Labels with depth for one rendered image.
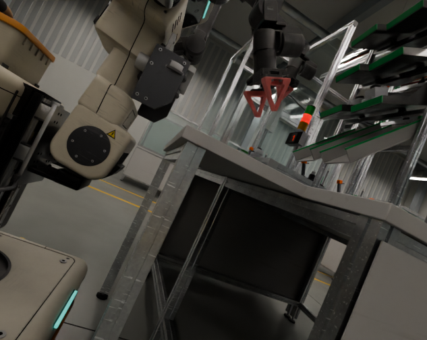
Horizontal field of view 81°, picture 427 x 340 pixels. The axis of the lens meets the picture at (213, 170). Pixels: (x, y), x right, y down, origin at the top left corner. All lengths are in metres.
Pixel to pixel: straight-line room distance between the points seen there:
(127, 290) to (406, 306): 0.52
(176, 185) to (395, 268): 0.42
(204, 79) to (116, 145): 9.09
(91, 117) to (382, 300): 0.73
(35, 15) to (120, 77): 9.94
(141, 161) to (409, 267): 5.81
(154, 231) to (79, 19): 10.00
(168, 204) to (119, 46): 0.47
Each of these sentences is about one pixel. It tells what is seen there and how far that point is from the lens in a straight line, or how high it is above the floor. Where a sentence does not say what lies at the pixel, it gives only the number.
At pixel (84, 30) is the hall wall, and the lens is 10.22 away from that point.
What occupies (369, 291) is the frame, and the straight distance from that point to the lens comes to 0.51.
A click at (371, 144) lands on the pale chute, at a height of 1.06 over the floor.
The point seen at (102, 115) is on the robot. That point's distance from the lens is 0.73.
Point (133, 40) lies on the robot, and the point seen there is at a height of 1.04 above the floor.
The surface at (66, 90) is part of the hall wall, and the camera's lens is 9.75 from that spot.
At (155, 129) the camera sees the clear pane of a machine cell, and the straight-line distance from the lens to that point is 6.16.
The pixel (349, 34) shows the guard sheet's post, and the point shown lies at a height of 1.90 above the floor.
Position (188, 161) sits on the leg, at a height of 0.79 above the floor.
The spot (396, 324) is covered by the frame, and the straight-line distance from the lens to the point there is 0.59.
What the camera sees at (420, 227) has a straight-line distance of 0.55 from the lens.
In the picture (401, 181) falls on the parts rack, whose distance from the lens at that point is 0.88.
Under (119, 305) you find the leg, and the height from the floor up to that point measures 0.46.
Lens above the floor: 0.76
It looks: 3 degrees up
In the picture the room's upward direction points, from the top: 25 degrees clockwise
